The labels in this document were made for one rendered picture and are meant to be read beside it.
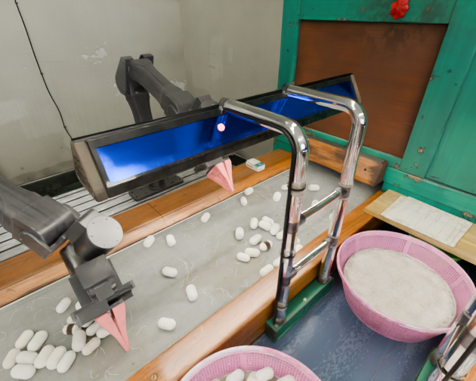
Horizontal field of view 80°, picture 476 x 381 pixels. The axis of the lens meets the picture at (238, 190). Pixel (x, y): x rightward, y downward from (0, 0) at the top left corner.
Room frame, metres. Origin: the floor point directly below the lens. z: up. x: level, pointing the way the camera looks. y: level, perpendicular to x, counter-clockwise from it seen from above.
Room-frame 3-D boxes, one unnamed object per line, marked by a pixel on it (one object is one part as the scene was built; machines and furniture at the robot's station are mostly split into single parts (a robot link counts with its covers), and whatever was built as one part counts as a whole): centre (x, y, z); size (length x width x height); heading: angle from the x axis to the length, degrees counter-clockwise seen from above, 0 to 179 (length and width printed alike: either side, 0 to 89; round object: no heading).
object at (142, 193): (0.91, 0.30, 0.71); 0.20 x 0.07 x 0.08; 133
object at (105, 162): (0.52, -0.04, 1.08); 0.62 x 0.08 x 0.07; 131
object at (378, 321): (0.42, -0.35, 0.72); 0.27 x 0.27 x 0.10
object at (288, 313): (0.45, -0.09, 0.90); 0.20 x 0.19 x 0.45; 131
